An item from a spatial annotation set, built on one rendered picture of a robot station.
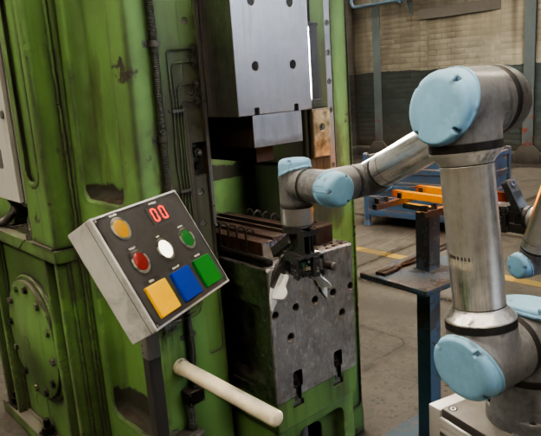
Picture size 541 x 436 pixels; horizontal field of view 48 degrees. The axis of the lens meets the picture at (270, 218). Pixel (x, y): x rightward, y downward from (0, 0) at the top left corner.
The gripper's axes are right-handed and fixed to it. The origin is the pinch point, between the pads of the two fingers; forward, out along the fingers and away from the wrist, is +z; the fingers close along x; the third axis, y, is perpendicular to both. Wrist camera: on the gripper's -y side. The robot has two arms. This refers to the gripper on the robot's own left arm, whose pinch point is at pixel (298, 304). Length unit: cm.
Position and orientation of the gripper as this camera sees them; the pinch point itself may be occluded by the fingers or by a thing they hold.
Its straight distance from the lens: 146.5
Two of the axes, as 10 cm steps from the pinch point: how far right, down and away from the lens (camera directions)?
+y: 4.6, 1.6, -8.7
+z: 0.7, 9.7, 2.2
